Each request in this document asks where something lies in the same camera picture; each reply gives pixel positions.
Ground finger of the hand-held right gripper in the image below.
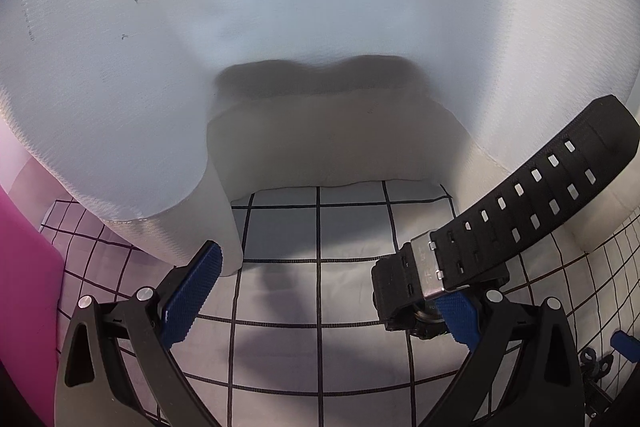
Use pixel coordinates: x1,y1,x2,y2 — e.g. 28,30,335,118
611,330,640,355

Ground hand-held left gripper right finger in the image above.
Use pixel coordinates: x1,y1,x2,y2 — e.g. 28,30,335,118
425,289,586,427

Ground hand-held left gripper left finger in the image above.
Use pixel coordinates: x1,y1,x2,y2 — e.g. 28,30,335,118
54,240,224,427

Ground dark blue bow hair tie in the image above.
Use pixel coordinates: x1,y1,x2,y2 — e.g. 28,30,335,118
579,346,615,380

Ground black digital wrist watch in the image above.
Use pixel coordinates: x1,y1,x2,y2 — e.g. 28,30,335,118
370,94,640,346

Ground pink plastic bin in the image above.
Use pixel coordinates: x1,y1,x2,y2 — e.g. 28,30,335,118
0,187,66,427

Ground white black-checked cloth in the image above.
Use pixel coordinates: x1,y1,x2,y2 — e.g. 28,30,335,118
37,179,640,427

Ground white curtain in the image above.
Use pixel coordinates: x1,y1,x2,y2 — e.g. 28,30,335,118
0,0,640,279

